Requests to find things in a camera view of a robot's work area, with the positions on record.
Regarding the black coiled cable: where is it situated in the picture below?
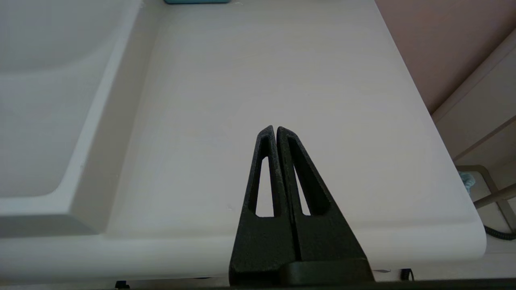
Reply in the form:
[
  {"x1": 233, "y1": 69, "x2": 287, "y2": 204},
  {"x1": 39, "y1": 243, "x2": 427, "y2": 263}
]
[{"x1": 484, "y1": 225, "x2": 516, "y2": 241}]

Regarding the beige cabinet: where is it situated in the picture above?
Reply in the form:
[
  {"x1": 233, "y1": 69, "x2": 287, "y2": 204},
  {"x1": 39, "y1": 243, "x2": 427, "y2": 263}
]
[{"x1": 431, "y1": 28, "x2": 516, "y2": 162}]

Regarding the teal fabric item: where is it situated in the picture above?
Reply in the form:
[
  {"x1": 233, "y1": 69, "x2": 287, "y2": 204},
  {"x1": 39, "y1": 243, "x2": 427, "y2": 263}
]
[{"x1": 460, "y1": 171, "x2": 479, "y2": 195}]

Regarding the beige wash basin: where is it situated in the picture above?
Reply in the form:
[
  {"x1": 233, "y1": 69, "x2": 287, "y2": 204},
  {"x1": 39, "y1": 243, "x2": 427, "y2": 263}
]
[{"x1": 0, "y1": 0, "x2": 144, "y2": 238}]

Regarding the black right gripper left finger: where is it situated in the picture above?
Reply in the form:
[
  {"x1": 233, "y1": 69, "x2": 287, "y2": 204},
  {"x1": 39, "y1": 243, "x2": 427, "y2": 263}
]
[{"x1": 229, "y1": 126, "x2": 300, "y2": 286}]

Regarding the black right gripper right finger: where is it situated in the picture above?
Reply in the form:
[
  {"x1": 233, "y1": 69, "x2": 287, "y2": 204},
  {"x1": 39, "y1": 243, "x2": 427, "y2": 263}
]
[{"x1": 277, "y1": 126, "x2": 369, "y2": 262}]

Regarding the metal stand frame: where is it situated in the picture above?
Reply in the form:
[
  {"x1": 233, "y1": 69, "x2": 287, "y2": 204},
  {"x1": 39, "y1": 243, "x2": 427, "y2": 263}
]
[{"x1": 456, "y1": 164, "x2": 516, "y2": 232}]

